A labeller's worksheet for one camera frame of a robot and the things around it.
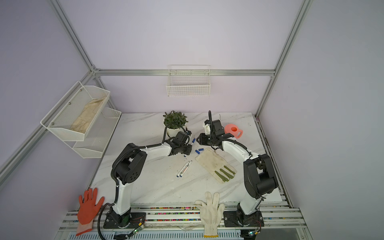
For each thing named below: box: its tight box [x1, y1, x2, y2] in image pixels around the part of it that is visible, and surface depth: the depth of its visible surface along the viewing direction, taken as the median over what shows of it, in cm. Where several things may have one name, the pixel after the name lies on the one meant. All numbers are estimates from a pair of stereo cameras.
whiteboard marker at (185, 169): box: [180, 160, 193, 178], surface depth 92 cm
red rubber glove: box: [75, 187, 105, 236], surface depth 78 cm
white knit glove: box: [194, 191, 226, 238], surface depth 78 cm
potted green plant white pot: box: [163, 110, 189, 138], surface depth 95 cm
